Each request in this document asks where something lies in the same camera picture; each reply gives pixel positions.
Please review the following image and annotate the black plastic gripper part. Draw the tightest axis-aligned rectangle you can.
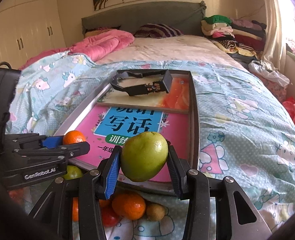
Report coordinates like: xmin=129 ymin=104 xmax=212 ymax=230
xmin=110 ymin=69 xmax=173 ymax=96

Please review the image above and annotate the oval green fruit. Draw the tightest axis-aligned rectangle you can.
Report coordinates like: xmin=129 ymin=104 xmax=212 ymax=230
xmin=62 ymin=165 xmax=83 ymax=180

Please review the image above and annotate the orange tangerine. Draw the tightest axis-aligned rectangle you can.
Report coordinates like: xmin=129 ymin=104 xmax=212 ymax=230
xmin=99 ymin=199 xmax=110 ymax=209
xmin=72 ymin=197 xmax=79 ymax=222
xmin=112 ymin=191 xmax=146 ymax=220

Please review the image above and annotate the pink Chinese workbook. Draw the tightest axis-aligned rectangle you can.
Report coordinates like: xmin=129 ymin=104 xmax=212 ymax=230
xmin=73 ymin=104 xmax=191 ymax=183

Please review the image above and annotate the pile of folded clothes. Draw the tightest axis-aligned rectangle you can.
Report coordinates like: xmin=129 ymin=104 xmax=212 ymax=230
xmin=201 ymin=15 xmax=267 ymax=67

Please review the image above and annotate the grey cardboard tray box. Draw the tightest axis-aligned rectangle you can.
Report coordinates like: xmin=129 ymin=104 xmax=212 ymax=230
xmin=52 ymin=69 xmax=201 ymax=196

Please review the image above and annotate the cream curtain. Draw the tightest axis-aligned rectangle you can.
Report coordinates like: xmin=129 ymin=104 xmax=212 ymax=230
xmin=262 ymin=0 xmax=292 ymax=73

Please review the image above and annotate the red plastic bag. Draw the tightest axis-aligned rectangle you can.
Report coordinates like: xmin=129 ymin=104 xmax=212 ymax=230
xmin=282 ymin=96 xmax=295 ymax=124

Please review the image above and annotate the light blue kitty blanket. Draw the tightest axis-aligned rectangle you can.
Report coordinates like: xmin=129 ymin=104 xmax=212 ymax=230
xmin=6 ymin=52 xmax=295 ymax=232

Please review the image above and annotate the white plastic bag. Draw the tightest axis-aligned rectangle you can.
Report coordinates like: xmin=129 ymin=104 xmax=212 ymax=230
xmin=248 ymin=60 xmax=290 ymax=88

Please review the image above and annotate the grey green headboard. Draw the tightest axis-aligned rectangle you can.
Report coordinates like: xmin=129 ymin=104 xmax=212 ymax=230
xmin=81 ymin=1 xmax=207 ymax=36

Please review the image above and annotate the brown longan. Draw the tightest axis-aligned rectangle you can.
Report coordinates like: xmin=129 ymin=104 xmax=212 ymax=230
xmin=146 ymin=203 xmax=165 ymax=222

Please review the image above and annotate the red cherry tomato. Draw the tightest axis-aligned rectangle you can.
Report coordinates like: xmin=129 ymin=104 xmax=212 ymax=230
xmin=101 ymin=206 xmax=121 ymax=227

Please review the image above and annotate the orange cover book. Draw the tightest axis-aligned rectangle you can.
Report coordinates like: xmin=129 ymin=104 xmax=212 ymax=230
xmin=98 ymin=75 xmax=190 ymax=114

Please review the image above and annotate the striped purple pillow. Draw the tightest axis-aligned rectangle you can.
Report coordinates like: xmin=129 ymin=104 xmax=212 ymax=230
xmin=134 ymin=23 xmax=183 ymax=39

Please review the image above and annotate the beige bed sheet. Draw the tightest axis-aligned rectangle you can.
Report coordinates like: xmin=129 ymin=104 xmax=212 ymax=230
xmin=97 ymin=35 xmax=245 ymax=70

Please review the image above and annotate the pink quilt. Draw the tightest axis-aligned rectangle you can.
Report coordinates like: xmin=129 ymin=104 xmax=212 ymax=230
xmin=18 ymin=29 xmax=134 ymax=70

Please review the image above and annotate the white wardrobe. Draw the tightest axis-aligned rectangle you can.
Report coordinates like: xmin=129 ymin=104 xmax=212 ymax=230
xmin=0 ymin=0 xmax=66 ymax=69

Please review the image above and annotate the small orange in tray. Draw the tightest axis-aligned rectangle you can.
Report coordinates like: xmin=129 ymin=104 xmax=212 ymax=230
xmin=62 ymin=130 xmax=86 ymax=145

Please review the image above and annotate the round green apple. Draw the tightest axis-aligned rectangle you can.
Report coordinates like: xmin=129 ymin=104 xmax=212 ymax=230
xmin=120 ymin=132 xmax=168 ymax=182

